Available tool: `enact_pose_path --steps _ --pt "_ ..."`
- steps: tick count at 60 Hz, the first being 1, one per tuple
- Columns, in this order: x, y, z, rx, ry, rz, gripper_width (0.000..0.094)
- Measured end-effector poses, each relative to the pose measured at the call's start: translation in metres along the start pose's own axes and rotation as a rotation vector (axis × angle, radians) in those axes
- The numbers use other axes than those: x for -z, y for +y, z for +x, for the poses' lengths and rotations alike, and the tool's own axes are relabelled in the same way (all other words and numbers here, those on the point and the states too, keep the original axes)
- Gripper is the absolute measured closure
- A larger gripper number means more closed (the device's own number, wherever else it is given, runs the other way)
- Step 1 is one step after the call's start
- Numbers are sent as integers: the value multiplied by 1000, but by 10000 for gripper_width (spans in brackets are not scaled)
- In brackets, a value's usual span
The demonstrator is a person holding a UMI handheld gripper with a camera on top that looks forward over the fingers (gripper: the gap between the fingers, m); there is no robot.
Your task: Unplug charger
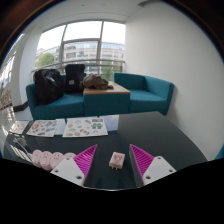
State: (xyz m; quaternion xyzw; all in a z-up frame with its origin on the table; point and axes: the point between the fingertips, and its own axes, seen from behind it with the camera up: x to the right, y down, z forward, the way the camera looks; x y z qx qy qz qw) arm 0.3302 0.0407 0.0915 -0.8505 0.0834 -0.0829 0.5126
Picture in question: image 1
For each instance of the metal balcony railing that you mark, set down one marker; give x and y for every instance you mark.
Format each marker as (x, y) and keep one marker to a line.
(80, 62)

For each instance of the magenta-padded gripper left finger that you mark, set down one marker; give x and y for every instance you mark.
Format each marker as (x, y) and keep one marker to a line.
(68, 170)

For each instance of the teal sofa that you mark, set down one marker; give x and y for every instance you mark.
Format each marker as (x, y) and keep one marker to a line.
(63, 106)

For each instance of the black backpack with label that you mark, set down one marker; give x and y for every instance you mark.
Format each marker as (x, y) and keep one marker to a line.
(74, 78)

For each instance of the pink power strip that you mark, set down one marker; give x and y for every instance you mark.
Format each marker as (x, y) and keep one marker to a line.
(50, 159)

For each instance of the brown jacket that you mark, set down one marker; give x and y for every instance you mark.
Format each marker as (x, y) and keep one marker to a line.
(96, 82)

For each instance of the small colourful sticker sheet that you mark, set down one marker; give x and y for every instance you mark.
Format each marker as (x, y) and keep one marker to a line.
(19, 127)

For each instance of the teal wood-topped side table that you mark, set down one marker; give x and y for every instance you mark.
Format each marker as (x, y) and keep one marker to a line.
(106, 101)

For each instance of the shiny black bag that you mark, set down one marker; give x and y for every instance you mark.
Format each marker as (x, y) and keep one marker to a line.
(48, 86)

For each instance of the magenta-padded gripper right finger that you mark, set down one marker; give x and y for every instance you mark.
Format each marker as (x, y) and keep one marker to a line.
(158, 170)

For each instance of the pink charger block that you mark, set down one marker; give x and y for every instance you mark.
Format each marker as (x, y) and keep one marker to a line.
(117, 160)

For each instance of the large glass window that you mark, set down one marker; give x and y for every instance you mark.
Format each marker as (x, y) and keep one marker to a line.
(81, 41)

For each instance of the teal armchair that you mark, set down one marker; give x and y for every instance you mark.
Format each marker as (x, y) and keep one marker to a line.
(148, 95)

